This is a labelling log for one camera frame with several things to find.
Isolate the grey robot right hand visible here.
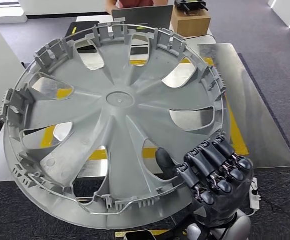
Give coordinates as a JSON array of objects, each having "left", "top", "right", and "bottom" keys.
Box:
[{"left": 156, "top": 134, "right": 254, "bottom": 229}]

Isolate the grey plastic wheel cover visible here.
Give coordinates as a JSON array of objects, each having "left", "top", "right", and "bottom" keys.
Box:
[{"left": 0, "top": 18, "right": 232, "bottom": 231}]

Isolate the white power strip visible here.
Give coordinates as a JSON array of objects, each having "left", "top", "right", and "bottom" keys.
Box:
[{"left": 249, "top": 177, "right": 262, "bottom": 212}]

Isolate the yellow floor tape strip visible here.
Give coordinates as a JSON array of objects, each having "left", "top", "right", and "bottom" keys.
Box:
[{"left": 115, "top": 228, "right": 188, "bottom": 239}]

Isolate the white desk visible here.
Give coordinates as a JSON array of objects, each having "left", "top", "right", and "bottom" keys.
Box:
[{"left": 76, "top": 14, "right": 217, "bottom": 46}]

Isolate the brown cardboard box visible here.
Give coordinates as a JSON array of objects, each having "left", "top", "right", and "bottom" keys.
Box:
[{"left": 171, "top": 6, "right": 212, "bottom": 38}]

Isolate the black device on box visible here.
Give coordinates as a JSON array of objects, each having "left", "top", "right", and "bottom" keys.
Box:
[{"left": 174, "top": 0, "right": 209, "bottom": 16}]

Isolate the grey laptop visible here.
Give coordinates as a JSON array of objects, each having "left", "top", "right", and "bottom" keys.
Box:
[{"left": 111, "top": 4, "right": 174, "bottom": 31}]

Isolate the person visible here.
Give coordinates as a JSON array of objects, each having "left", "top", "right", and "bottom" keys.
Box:
[{"left": 104, "top": 0, "right": 169, "bottom": 14}]

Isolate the black zip case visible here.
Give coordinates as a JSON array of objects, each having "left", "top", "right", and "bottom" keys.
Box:
[{"left": 64, "top": 20, "right": 100, "bottom": 39}]

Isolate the white cabinet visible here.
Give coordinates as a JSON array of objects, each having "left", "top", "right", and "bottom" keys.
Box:
[{"left": 0, "top": 19, "right": 26, "bottom": 117}]

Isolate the white low ledge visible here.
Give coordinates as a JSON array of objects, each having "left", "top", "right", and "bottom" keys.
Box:
[{"left": 0, "top": 2, "right": 28, "bottom": 25}]

